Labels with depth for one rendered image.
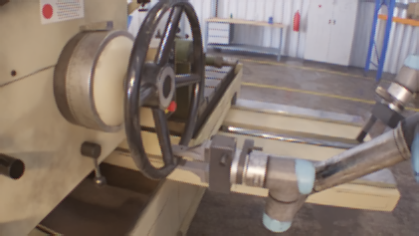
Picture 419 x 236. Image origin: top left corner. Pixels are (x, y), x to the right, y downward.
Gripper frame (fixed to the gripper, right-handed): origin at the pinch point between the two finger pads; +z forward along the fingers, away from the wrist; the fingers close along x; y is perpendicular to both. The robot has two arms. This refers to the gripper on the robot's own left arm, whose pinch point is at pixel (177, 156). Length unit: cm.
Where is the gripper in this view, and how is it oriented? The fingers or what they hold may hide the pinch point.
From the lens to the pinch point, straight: 66.8
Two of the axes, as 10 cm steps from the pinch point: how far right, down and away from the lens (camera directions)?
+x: -0.2, 8.7, 5.0
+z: -9.7, -1.4, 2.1
